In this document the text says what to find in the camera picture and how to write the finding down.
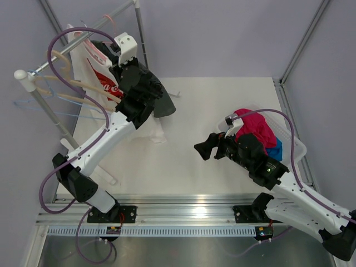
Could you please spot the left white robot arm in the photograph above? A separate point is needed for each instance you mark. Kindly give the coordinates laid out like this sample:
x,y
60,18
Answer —
x,y
142,90

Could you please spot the pink wire hanger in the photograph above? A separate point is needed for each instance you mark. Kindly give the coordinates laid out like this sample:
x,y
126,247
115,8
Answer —
x,y
110,19

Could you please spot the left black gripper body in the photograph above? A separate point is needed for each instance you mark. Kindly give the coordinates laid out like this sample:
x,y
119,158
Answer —
x,y
116,69

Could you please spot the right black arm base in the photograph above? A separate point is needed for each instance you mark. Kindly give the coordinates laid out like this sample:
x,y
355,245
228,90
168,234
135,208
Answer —
x,y
250,214

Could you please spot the aluminium mounting rail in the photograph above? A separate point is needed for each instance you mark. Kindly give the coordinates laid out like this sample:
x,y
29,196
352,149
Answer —
x,y
160,210

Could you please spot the magenta cloth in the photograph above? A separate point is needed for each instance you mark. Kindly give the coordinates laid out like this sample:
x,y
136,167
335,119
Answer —
x,y
255,124

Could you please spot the white Coca-Cola t-shirt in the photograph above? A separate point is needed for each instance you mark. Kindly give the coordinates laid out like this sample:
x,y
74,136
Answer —
x,y
87,70

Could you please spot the blue wire hanger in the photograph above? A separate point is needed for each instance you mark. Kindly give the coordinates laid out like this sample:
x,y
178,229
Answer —
x,y
38,100

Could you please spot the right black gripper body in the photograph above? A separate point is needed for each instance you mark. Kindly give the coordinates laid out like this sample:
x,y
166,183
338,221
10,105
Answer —
x,y
228,147

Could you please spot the white slotted cable duct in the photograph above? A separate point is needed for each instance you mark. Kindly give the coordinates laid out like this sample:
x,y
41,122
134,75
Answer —
x,y
153,231

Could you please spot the beige wooden hanger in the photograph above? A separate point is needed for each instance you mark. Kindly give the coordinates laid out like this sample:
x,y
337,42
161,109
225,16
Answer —
x,y
66,70

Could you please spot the dark grey t-shirt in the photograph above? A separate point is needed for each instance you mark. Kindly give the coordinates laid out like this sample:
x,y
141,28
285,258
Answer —
x,y
164,106

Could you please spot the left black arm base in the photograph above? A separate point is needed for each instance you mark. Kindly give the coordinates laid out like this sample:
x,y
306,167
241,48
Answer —
x,y
125,214

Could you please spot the white plastic basket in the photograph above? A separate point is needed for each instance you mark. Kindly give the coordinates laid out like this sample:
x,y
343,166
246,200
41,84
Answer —
x,y
293,148

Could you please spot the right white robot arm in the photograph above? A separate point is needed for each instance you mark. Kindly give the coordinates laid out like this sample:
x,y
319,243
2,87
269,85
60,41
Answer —
x,y
329,223

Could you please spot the pink plastic hanger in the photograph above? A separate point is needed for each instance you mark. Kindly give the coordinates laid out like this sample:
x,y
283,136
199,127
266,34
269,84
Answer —
x,y
96,53

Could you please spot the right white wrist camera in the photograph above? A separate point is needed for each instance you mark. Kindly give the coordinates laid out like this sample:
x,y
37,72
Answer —
x,y
234,123

